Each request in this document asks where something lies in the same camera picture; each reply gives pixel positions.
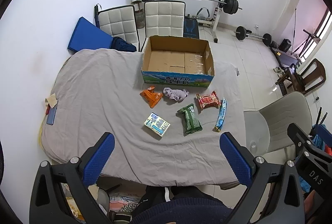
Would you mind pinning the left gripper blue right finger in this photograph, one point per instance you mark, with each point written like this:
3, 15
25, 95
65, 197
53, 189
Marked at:
238, 157

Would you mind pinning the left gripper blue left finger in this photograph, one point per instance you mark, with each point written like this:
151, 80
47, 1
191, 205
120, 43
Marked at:
95, 158

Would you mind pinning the light blue long packet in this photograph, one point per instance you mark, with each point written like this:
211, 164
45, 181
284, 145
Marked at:
221, 116

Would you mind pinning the green snack packet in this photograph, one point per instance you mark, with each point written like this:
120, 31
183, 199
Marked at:
192, 124

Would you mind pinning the red flowered snack packet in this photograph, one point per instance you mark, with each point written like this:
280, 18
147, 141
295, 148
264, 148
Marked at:
208, 100

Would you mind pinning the white blue tissue pack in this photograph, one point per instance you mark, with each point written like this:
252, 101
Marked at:
157, 124

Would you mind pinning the orange snack packet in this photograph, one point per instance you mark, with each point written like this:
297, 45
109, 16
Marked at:
151, 96

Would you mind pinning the lilac cloth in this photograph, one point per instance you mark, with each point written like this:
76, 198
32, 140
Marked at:
177, 95

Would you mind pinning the grey plastic chair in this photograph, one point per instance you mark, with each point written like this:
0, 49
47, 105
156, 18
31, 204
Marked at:
266, 128

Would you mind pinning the blue phone on table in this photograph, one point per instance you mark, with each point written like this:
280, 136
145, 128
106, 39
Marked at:
51, 115

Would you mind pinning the beige paper scrap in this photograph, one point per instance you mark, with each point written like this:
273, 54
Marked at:
51, 100

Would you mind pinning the dark navy operator clothing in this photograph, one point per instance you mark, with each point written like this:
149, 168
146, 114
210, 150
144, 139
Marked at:
179, 204

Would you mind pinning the dark wooden chair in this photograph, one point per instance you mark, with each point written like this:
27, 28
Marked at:
312, 77

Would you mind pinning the open cardboard box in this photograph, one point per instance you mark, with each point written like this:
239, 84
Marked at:
173, 60

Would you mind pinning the dark blue garment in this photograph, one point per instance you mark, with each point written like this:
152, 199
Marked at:
120, 44

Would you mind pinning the black speaker box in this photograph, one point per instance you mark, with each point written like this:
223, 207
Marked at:
285, 45

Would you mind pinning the blue foam mat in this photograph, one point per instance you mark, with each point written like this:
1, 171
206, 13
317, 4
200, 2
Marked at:
88, 36

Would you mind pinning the short barbell on floor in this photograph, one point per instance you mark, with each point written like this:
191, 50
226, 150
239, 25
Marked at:
241, 33

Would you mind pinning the left white quilted chair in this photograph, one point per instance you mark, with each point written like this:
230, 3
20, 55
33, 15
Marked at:
118, 21

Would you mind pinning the white quilted chair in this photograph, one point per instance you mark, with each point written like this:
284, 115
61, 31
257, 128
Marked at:
164, 18
118, 21

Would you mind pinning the black blue bench pad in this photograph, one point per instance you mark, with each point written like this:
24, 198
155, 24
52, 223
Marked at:
191, 28

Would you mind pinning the right white quilted chair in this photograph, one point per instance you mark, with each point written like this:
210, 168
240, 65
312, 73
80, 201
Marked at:
164, 18

